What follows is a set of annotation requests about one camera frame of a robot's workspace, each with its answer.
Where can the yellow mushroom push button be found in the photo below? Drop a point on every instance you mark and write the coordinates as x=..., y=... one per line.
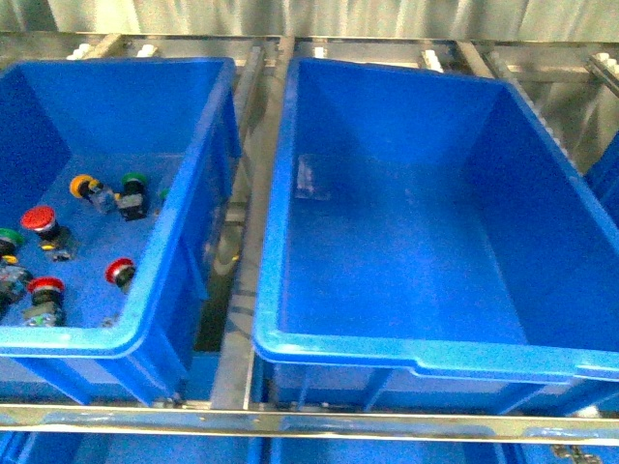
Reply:
x=99, y=195

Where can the left blue bin with buttons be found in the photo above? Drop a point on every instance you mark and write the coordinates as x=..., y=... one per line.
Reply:
x=115, y=175

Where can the empty middle blue bin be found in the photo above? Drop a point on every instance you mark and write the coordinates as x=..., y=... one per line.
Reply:
x=430, y=247

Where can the green button top left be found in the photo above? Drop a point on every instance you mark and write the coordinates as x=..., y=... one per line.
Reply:
x=132, y=201

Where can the red button lying centre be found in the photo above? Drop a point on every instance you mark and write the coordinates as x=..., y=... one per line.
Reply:
x=120, y=273

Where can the lower blue bin right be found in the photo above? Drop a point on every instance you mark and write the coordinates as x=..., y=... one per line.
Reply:
x=297, y=450

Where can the long white roller track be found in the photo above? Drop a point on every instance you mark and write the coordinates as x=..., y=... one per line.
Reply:
x=554, y=82

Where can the red button upright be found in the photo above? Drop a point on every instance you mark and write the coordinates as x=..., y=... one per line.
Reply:
x=56, y=241

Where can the red button lower middle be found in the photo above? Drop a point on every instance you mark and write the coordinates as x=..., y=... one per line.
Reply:
x=47, y=299

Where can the green button left upper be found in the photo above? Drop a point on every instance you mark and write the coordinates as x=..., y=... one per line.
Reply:
x=11, y=242

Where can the lower blue bin middle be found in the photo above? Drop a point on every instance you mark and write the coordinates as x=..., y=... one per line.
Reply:
x=48, y=447

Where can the metal rack frame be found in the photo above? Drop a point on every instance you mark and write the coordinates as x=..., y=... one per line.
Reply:
x=229, y=410

